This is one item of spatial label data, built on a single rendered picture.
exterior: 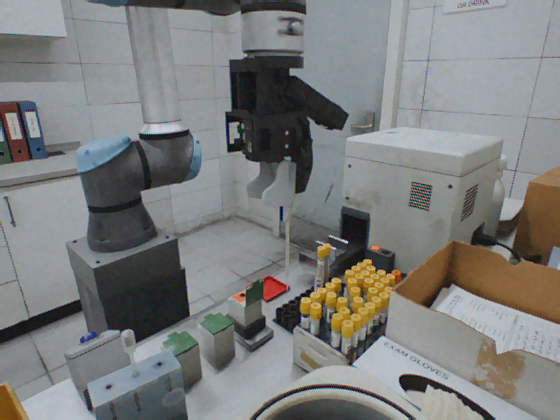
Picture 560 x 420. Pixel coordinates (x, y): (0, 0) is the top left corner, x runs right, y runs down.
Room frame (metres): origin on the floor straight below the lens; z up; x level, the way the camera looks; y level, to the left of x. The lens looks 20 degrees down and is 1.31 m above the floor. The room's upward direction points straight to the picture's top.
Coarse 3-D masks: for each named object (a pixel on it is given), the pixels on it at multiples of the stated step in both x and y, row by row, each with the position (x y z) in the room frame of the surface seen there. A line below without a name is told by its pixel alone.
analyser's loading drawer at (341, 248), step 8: (328, 240) 0.79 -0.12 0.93; (336, 240) 0.77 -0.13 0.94; (344, 240) 0.82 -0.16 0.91; (352, 240) 0.82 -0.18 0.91; (360, 240) 0.82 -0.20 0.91; (336, 248) 0.77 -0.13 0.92; (344, 248) 0.75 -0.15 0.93; (352, 248) 0.78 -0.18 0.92; (360, 248) 0.78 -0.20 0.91; (304, 256) 0.71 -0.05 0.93; (312, 256) 0.70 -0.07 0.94; (336, 256) 0.72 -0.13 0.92; (344, 256) 0.74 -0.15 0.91; (304, 264) 0.71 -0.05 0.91; (312, 264) 0.69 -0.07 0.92; (336, 264) 0.72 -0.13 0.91; (312, 272) 0.69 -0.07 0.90
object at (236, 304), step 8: (232, 296) 0.52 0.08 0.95; (240, 296) 0.52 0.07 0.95; (232, 304) 0.52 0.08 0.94; (240, 304) 0.50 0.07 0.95; (256, 304) 0.51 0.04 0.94; (232, 312) 0.52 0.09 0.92; (240, 312) 0.50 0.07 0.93; (248, 312) 0.50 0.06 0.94; (256, 312) 0.51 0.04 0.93; (240, 320) 0.50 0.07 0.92; (248, 320) 0.50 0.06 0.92
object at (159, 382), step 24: (144, 360) 0.35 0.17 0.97; (168, 360) 0.35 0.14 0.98; (96, 384) 0.31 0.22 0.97; (120, 384) 0.31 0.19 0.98; (144, 384) 0.31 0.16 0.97; (168, 384) 0.33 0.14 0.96; (96, 408) 0.28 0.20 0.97; (120, 408) 0.29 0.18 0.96; (144, 408) 0.31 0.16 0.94; (168, 408) 0.33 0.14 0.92
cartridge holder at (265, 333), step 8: (232, 320) 0.51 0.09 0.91; (256, 320) 0.51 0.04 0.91; (264, 320) 0.52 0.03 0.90; (240, 328) 0.49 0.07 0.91; (248, 328) 0.49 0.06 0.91; (256, 328) 0.51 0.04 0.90; (264, 328) 0.52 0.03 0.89; (240, 336) 0.49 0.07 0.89; (248, 336) 0.49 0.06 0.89; (256, 336) 0.49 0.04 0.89; (264, 336) 0.50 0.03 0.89; (248, 344) 0.48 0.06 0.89; (256, 344) 0.48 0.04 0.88
